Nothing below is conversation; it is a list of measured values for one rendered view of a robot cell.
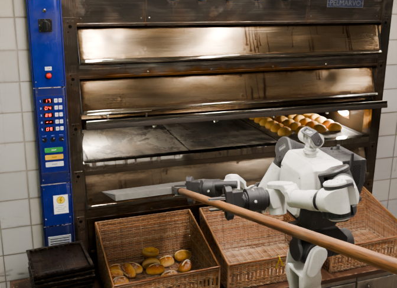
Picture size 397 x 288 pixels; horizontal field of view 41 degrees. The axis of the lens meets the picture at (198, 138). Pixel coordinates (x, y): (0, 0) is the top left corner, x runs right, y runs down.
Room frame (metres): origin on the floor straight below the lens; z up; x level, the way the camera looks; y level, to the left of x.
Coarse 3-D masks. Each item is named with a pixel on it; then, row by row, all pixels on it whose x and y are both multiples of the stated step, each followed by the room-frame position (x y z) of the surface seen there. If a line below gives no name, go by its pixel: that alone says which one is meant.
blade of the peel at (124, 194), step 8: (160, 184) 2.58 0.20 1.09; (168, 184) 2.55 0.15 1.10; (176, 184) 2.53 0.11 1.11; (184, 184) 2.51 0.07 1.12; (104, 192) 2.41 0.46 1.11; (112, 192) 2.41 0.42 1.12; (120, 192) 2.38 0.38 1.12; (128, 192) 2.36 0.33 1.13; (136, 192) 2.19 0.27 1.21; (144, 192) 2.20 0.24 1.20; (152, 192) 2.21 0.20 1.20; (160, 192) 2.22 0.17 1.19; (168, 192) 2.23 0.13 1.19
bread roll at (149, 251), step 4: (144, 248) 2.63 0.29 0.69; (148, 248) 2.64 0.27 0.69; (152, 248) 2.65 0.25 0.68; (156, 248) 2.66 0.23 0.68; (144, 252) 2.61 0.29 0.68; (148, 252) 2.61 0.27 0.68; (152, 252) 2.62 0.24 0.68; (156, 252) 2.63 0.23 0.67; (144, 256) 2.61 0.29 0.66; (148, 256) 2.61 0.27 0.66; (152, 256) 2.61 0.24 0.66; (156, 256) 2.63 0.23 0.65
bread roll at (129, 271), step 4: (124, 264) 2.52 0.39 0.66; (128, 264) 2.52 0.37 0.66; (124, 268) 2.50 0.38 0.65; (128, 268) 2.49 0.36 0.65; (132, 268) 2.50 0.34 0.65; (124, 272) 2.48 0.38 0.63; (128, 272) 2.48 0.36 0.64; (132, 272) 2.48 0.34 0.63; (128, 276) 2.47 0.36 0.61; (132, 276) 2.48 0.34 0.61
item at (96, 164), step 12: (252, 144) 3.03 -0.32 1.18; (264, 144) 3.04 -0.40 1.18; (324, 144) 3.14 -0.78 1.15; (336, 144) 3.17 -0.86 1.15; (132, 156) 2.78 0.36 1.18; (144, 156) 2.78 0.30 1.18; (156, 156) 2.78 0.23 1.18; (168, 156) 2.80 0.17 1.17; (180, 156) 2.82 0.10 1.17; (192, 156) 2.85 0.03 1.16; (204, 156) 2.87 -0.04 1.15; (216, 156) 2.90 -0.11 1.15; (84, 168) 2.65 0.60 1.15; (96, 168) 2.67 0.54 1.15
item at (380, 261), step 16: (192, 192) 2.02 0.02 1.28; (224, 208) 1.68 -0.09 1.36; (240, 208) 1.59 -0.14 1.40; (272, 224) 1.36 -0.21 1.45; (288, 224) 1.30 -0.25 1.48; (304, 240) 1.21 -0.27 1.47; (320, 240) 1.15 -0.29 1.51; (336, 240) 1.10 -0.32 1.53; (352, 256) 1.03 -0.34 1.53; (368, 256) 0.99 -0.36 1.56; (384, 256) 0.96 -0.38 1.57
